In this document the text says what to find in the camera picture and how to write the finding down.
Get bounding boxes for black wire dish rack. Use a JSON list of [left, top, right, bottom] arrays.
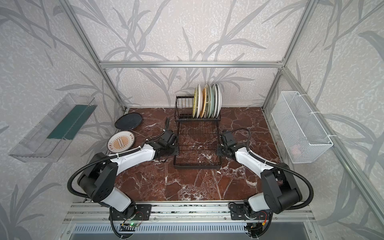
[[173, 96, 222, 170]]

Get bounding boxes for white plate orange sunburst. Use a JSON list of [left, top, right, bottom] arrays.
[[107, 131, 136, 153], [213, 84, 219, 119]]

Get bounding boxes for black round plate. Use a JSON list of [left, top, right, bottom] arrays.
[[115, 113, 143, 131]]

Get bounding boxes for cream plate with floral sprigs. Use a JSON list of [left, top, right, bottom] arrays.
[[204, 84, 211, 119]]

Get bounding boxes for orange woven round plate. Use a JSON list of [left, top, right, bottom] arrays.
[[200, 87, 208, 118]]

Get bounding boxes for white plate green text rim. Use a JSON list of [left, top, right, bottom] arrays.
[[216, 84, 222, 118]]

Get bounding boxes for mint green flower plate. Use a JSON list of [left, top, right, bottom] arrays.
[[209, 85, 216, 118]]

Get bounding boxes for white plate green clover emblem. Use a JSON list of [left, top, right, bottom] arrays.
[[197, 85, 203, 118]]

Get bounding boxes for yellow woven round plate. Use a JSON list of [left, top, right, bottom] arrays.
[[192, 87, 199, 118]]

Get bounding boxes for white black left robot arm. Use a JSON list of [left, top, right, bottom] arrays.
[[67, 118, 178, 213]]

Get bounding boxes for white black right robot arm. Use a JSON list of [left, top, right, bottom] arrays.
[[217, 128, 315, 218]]

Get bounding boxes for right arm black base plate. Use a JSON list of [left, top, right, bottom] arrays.
[[228, 202, 270, 222]]

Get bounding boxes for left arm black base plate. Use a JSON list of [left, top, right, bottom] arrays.
[[109, 204, 152, 221]]

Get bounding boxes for white wire mesh basket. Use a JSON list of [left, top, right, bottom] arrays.
[[272, 91, 334, 164]]

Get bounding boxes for aluminium frame rail base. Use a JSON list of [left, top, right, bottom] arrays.
[[63, 201, 316, 224]]

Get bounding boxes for clear plastic wall bin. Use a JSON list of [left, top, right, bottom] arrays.
[[9, 94, 98, 163]]

